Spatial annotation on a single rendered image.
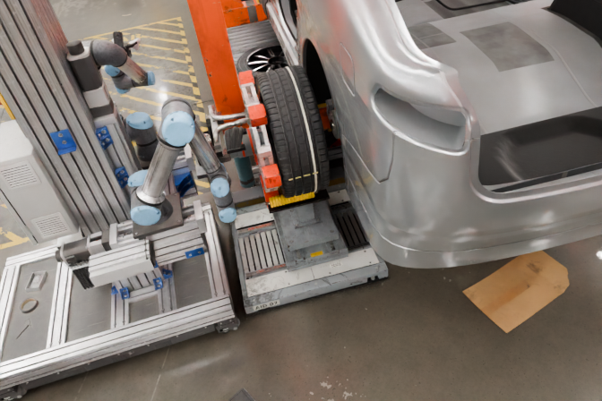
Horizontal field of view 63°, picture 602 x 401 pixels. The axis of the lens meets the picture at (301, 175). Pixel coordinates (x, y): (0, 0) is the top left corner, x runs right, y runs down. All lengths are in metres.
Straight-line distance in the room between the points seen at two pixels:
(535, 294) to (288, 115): 1.63
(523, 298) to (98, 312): 2.26
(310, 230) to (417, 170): 1.43
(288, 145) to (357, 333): 1.08
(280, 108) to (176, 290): 1.18
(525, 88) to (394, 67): 1.31
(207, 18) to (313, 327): 1.71
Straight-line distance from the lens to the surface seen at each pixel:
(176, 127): 1.83
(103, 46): 2.43
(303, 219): 2.90
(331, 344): 2.68
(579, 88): 2.77
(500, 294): 2.90
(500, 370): 2.67
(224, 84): 2.82
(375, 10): 1.63
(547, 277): 3.04
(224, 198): 2.09
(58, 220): 2.47
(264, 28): 5.30
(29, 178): 2.33
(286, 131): 2.22
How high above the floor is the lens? 2.30
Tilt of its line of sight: 40 degrees down
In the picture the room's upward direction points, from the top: 9 degrees counter-clockwise
